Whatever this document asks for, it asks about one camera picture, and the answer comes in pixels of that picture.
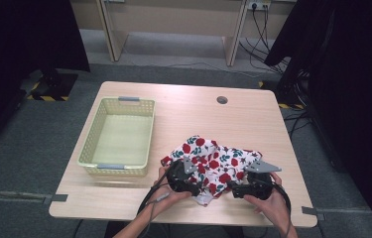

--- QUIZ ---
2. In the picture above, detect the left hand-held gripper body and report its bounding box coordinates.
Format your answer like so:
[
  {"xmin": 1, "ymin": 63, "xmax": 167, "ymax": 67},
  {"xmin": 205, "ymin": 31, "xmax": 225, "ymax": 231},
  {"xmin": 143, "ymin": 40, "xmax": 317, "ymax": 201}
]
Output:
[{"xmin": 167, "ymin": 157, "xmax": 198, "ymax": 193}]

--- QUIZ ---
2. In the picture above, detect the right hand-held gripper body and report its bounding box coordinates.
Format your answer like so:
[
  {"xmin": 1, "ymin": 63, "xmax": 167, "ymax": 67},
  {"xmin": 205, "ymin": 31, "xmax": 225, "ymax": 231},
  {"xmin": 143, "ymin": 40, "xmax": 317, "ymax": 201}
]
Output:
[{"xmin": 244, "ymin": 160, "xmax": 282, "ymax": 201}]

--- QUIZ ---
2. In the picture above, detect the white rose-print garment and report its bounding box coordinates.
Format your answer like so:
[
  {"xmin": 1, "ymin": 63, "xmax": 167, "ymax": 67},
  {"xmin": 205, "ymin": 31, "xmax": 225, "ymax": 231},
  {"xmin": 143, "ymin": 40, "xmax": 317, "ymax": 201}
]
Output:
[{"xmin": 160, "ymin": 134, "xmax": 263, "ymax": 207}]

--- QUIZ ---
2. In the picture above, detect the pale green plastic basket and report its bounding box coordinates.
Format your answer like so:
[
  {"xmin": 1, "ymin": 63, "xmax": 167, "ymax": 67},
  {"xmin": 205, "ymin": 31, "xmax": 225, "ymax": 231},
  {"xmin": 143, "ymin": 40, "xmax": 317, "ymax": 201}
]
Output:
[{"xmin": 76, "ymin": 95, "xmax": 157, "ymax": 177}]

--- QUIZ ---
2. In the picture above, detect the person's left hand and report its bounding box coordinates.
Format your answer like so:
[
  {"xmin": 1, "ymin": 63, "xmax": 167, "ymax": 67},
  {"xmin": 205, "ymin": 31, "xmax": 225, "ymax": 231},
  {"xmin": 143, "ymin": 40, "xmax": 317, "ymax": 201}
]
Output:
[{"xmin": 147, "ymin": 167, "xmax": 192, "ymax": 216}]

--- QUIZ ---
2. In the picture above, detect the person's right hand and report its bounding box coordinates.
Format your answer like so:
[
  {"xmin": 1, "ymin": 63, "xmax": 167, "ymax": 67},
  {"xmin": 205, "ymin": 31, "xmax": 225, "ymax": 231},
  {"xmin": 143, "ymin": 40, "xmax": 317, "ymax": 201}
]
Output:
[{"xmin": 243, "ymin": 172, "xmax": 294, "ymax": 229}]

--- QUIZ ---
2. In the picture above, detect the grey tape strip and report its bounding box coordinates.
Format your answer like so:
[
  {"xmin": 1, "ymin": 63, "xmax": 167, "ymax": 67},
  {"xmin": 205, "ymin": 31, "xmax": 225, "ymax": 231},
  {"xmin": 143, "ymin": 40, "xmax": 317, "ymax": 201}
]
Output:
[
  {"xmin": 302, "ymin": 206, "xmax": 326, "ymax": 222},
  {"xmin": 43, "ymin": 193, "xmax": 68, "ymax": 205}
]

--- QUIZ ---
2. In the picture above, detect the black hazard-striped stand base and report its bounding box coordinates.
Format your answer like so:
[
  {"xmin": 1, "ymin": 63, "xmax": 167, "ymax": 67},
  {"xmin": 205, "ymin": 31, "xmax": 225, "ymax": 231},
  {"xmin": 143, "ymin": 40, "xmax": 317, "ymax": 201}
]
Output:
[
  {"xmin": 26, "ymin": 67, "xmax": 78, "ymax": 103},
  {"xmin": 258, "ymin": 80, "xmax": 307, "ymax": 110}
]

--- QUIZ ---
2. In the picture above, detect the black curtain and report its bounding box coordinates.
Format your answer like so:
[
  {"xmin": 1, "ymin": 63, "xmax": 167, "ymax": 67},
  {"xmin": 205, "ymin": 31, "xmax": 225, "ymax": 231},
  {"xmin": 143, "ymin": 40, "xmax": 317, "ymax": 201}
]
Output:
[
  {"xmin": 0, "ymin": 0, "xmax": 91, "ymax": 157},
  {"xmin": 264, "ymin": 0, "xmax": 372, "ymax": 238}
]

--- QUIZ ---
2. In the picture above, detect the beige wooden desk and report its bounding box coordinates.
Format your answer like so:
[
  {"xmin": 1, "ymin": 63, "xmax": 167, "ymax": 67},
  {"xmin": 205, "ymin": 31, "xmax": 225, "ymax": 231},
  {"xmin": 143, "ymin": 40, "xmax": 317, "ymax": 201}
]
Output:
[{"xmin": 69, "ymin": 0, "xmax": 299, "ymax": 67}]

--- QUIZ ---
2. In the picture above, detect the right hand-held gripper black cable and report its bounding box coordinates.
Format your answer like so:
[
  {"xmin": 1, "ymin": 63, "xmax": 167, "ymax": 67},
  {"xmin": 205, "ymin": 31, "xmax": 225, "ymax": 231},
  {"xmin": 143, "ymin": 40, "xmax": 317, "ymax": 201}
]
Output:
[{"xmin": 271, "ymin": 182, "xmax": 293, "ymax": 238}]

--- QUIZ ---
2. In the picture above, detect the hand-held gripper black cable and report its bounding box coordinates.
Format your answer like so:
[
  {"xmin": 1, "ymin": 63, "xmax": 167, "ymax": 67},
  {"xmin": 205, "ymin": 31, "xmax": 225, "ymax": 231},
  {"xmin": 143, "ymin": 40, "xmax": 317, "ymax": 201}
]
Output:
[
  {"xmin": 136, "ymin": 168, "xmax": 175, "ymax": 238},
  {"xmin": 271, "ymin": 182, "xmax": 293, "ymax": 238}
]

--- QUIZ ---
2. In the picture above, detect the left hand-held gripper black cable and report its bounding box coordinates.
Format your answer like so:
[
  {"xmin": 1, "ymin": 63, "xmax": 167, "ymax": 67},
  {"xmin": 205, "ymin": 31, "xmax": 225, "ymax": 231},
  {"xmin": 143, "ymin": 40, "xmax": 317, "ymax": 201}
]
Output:
[{"xmin": 136, "ymin": 168, "xmax": 175, "ymax": 238}]

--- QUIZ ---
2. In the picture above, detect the bundle of black cables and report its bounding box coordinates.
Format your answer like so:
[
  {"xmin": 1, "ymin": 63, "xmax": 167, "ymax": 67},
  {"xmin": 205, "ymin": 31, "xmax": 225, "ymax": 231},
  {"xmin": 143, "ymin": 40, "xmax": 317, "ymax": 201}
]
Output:
[
  {"xmin": 237, "ymin": 6, "xmax": 294, "ymax": 75},
  {"xmin": 282, "ymin": 70, "xmax": 313, "ymax": 140}
]

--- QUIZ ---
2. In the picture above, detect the grey floor cable cover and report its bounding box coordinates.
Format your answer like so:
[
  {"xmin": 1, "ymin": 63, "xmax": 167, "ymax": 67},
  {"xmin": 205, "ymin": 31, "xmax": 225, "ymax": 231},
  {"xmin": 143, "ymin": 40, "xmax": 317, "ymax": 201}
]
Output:
[
  {"xmin": 321, "ymin": 207, "xmax": 372, "ymax": 215},
  {"xmin": 0, "ymin": 190, "xmax": 48, "ymax": 203}
]

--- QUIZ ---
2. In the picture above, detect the white wall power socket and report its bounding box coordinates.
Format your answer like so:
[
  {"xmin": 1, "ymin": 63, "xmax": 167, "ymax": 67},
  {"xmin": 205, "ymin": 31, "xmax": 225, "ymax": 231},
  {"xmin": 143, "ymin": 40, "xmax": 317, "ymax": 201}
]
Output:
[{"xmin": 246, "ymin": 0, "xmax": 272, "ymax": 11}]

